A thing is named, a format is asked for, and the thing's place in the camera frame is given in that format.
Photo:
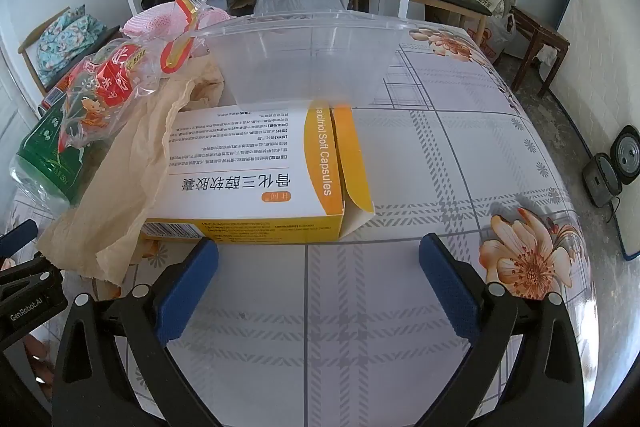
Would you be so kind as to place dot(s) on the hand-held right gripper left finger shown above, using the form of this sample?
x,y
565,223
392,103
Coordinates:
x,y
187,292

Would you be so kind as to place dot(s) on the person's left hand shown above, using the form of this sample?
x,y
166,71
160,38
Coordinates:
x,y
36,349

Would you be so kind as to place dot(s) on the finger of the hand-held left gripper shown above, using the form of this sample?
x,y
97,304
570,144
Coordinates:
x,y
35,274
17,239

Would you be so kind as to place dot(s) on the white plastic shopping bag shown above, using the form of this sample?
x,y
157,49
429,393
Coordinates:
x,y
497,34

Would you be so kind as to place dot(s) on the white and orange medicine box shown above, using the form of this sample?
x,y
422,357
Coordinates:
x,y
250,167

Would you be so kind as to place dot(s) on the blue floral cloth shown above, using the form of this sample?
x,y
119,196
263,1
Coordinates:
x,y
70,37

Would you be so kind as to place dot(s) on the clear red printed snack bag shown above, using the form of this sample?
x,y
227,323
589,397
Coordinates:
x,y
105,87

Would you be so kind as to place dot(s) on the green plastic bottle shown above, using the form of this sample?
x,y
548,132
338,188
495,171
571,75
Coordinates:
x,y
45,152

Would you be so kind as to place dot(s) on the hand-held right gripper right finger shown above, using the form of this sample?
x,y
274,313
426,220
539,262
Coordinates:
x,y
450,287

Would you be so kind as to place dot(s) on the dark wooden stool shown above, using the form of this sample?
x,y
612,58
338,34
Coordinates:
x,y
537,29

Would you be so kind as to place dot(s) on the brown paper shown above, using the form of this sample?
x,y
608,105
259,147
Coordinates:
x,y
125,187

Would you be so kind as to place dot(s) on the pink dotted pad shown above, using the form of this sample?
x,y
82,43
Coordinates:
x,y
150,24

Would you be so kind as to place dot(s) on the clear plastic container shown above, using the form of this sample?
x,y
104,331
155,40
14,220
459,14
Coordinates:
x,y
300,67

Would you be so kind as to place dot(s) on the grey rice cooker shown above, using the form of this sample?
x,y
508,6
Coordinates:
x,y
605,177

